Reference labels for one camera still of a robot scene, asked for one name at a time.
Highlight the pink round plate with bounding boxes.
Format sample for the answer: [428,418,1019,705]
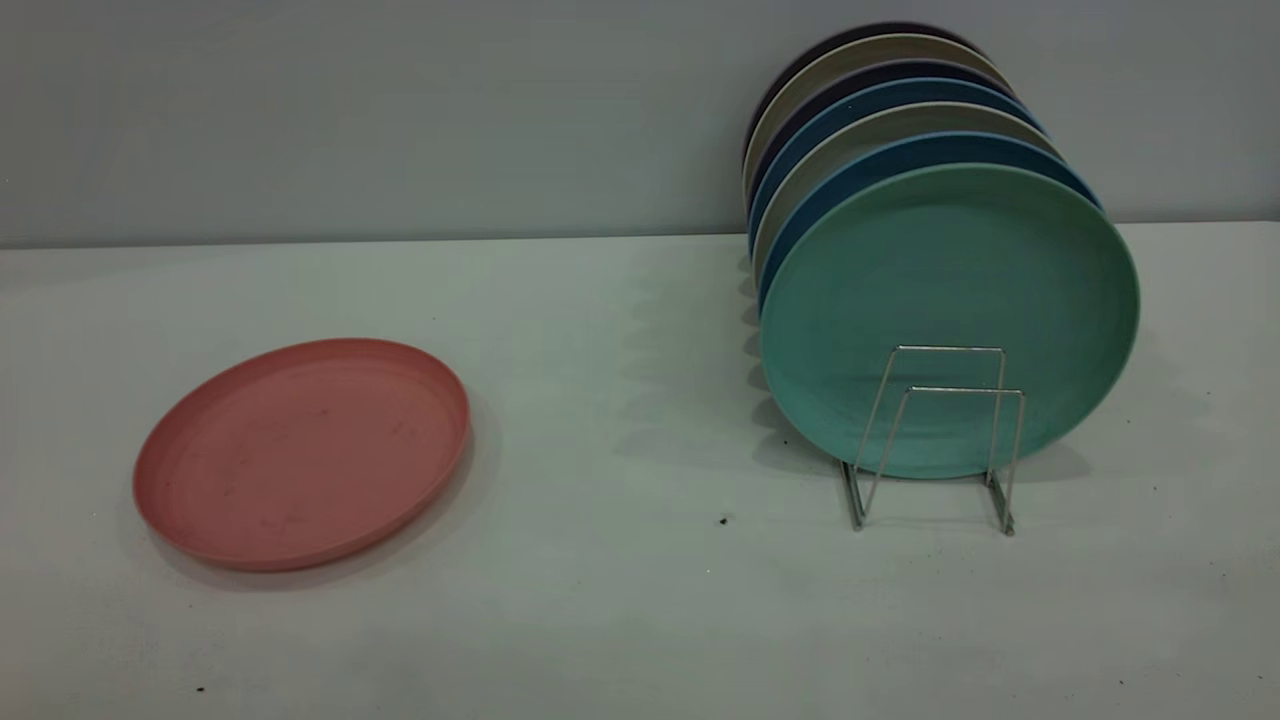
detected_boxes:
[132,337,472,573]

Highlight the teal green round plate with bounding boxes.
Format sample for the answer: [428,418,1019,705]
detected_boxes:
[758,162,1142,480]

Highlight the blue round plate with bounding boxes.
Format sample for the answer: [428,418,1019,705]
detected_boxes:
[748,77,1046,251]
[757,130,1103,301]

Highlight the grey beige round plate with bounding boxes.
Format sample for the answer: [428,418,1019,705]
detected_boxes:
[742,33,1013,191]
[752,101,1063,281]

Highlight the dark purple round plate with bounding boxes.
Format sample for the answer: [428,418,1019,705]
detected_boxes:
[745,21,986,151]
[746,58,1019,201]

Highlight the silver wire plate rack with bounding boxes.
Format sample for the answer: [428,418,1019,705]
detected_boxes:
[840,345,1027,537]

